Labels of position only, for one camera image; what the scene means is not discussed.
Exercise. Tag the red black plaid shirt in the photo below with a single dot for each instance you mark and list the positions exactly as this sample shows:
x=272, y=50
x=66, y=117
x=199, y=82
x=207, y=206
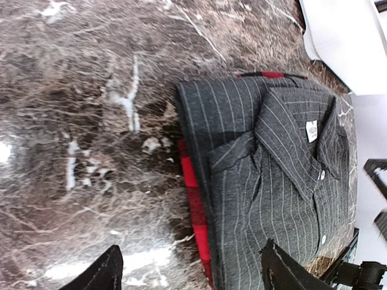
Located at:
x=199, y=196

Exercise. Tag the black mounted camera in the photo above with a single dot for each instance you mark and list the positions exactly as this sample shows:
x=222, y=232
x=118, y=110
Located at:
x=368, y=275

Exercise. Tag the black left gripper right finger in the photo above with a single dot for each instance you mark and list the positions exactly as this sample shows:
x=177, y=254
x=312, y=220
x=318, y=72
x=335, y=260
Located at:
x=280, y=271

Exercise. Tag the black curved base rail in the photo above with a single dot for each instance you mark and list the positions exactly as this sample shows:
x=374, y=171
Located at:
x=341, y=274

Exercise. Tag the black pinstriped long sleeve shirt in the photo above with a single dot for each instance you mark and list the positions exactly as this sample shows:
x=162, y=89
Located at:
x=272, y=162

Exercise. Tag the white plastic bin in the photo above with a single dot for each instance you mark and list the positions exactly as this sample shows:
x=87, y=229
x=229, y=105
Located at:
x=349, y=38

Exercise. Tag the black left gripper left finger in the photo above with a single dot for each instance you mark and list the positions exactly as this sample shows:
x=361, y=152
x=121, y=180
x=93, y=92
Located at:
x=104, y=273

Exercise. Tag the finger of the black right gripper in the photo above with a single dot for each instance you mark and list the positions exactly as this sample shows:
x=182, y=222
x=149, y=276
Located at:
x=381, y=222
x=373, y=167

